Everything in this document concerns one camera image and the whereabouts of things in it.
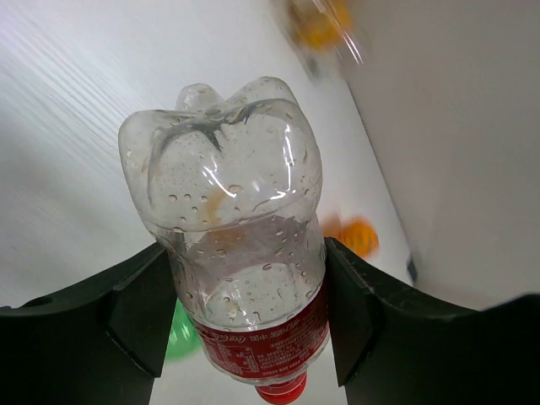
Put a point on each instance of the green plastic bottle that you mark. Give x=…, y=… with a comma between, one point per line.
x=183, y=339

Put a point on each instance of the clear bottle yellow cap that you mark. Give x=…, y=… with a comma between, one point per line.
x=321, y=34

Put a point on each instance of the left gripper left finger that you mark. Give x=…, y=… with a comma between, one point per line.
x=99, y=341

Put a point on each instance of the clear bottle red label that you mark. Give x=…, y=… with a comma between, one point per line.
x=229, y=187

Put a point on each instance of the orange plastic bottle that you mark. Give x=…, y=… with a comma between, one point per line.
x=357, y=234

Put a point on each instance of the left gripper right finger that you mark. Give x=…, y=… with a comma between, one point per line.
x=394, y=344

